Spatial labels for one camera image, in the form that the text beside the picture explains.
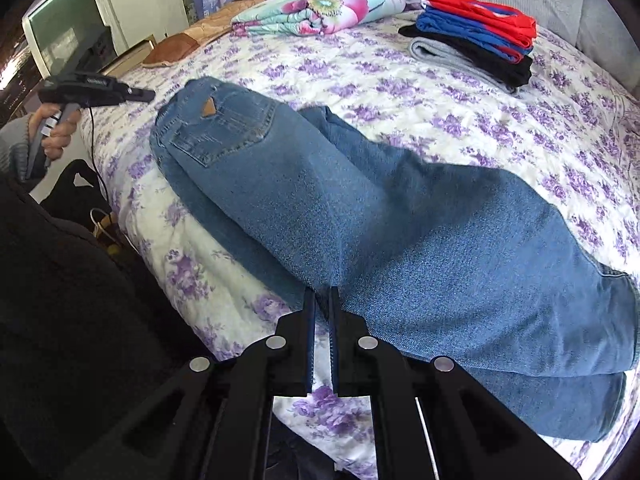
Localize folded floral blanket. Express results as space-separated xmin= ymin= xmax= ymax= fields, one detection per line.
xmin=231 ymin=0 xmax=407 ymax=37

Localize person's dark clothing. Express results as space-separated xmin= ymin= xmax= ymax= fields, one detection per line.
xmin=0 ymin=170 xmax=281 ymax=480

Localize folded red garment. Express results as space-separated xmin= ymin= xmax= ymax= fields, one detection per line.
xmin=422 ymin=0 xmax=538 ymax=50

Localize folded black garment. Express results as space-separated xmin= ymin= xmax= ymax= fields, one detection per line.
xmin=398 ymin=24 xmax=533 ymax=88

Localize white tube television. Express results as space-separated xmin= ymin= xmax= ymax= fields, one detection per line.
xmin=21 ymin=0 xmax=132 ymax=79

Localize folded grey garment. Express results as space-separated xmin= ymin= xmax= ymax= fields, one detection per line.
xmin=410 ymin=37 xmax=521 ymax=94

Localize black bag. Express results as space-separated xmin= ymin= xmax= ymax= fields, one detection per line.
xmin=40 ymin=159 xmax=118 ymax=248

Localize beige nightstand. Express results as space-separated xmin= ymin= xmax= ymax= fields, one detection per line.
xmin=102 ymin=35 xmax=157 ymax=79

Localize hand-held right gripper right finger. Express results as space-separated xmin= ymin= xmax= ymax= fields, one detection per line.
xmin=327 ymin=286 xmax=583 ymax=480

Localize purple floral bedspread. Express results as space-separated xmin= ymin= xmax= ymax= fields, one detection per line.
xmin=80 ymin=10 xmax=640 ymax=480

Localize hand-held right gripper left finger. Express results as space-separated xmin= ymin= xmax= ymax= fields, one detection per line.
xmin=62 ymin=287 xmax=317 ymax=480

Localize brown pillow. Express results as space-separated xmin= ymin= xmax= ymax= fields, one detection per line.
xmin=142 ymin=0 xmax=271 ymax=68

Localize person's left forearm grey sleeve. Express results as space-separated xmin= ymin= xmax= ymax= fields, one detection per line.
xmin=0 ymin=114 xmax=40 ymax=182

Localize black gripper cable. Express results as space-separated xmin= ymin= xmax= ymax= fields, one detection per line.
xmin=79 ymin=105 xmax=112 ymax=207

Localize blue denim pants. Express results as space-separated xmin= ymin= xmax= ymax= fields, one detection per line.
xmin=149 ymin=77 xmax=640 ymax=443

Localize folded blue garment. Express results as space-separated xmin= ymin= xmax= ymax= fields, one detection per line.
xmin=415 ymin=10 xmax=533 ymax=63

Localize person's left hand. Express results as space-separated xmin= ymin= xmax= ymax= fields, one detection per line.
xmin=29 ymin=107 xmax=82 ymax=162

